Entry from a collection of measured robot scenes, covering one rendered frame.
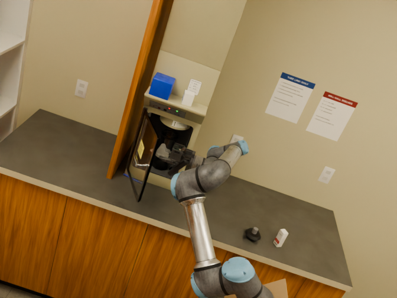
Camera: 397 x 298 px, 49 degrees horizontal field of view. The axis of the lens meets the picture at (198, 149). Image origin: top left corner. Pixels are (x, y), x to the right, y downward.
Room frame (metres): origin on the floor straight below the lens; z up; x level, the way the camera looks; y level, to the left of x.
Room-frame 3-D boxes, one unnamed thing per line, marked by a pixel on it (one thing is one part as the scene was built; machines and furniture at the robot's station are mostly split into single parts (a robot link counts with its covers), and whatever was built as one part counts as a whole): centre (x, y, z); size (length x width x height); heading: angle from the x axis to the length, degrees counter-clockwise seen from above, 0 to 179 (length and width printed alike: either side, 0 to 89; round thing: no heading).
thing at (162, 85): (2.05, 0.28, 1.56); 0.10 x 0.10 x 0.09; 3
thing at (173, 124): (2.22, 0.18, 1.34); 0.18 x 0.18 x 0.05
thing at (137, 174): (1.96, 0.27, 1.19); 0.30 x 0.01 x 0.40; 29
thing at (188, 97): (2.06, 0.14, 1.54); 0.05 x 0.05 x 0.06; 11
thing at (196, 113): (2.06, 0.19, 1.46); 0.32 x 0.11 x 0.10; 93
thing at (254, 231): (1.97, -0.44, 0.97); 0.09 x 0.09 x 0.07
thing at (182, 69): (2.24, 0.20, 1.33); 0.32 x 0.25 x 0.77; 93
